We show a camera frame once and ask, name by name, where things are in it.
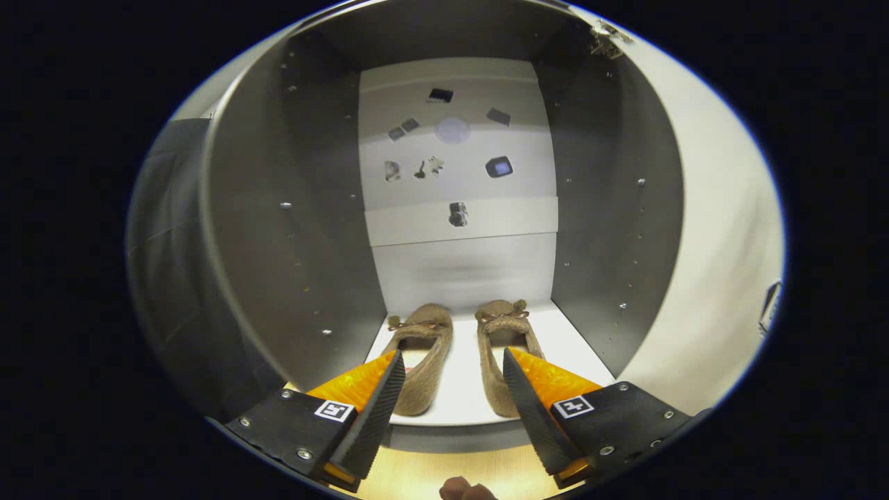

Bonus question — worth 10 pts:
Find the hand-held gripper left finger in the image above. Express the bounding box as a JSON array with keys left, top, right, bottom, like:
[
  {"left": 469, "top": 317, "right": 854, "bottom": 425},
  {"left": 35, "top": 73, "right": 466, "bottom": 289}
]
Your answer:
[{"left": 226, "top": 349, "right": 406, "bottom": 492}]

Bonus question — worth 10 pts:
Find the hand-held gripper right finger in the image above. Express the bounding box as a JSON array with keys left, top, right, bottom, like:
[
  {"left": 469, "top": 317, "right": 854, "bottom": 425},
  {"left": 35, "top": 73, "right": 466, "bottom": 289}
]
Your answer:
[{"left": 501, "top": 347, "right": 695, "bottom": 490}]

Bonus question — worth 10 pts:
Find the brown furry shoe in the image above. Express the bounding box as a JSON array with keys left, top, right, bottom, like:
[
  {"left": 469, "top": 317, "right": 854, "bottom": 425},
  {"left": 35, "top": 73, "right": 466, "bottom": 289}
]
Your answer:
[
  {"left": 475, "top": 299, "right": 549, "bottom": 419},
  {"left": 379, "top": 303, "right": 454, "bottom": 417}
]

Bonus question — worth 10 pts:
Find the dark grey shoe cabinet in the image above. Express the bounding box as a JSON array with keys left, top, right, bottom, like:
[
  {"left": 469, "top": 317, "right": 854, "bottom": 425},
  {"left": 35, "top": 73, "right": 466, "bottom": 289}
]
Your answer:
[{"left": 198, "top": 0, "right": 688, "bottom": 452}]

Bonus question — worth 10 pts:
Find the metal door hinge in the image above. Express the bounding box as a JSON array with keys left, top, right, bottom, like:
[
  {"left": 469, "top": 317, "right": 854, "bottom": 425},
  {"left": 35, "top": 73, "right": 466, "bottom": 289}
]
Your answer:
[{"left": 589, "top": 19, "right": 634, "bottom": 60}]

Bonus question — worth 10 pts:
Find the black backdrop cloth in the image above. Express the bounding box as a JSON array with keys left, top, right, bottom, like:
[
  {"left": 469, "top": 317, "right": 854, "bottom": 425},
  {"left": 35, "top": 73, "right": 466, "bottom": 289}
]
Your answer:
[{"left": 125, "top": 118, "right": 230, "bottom": 417}]

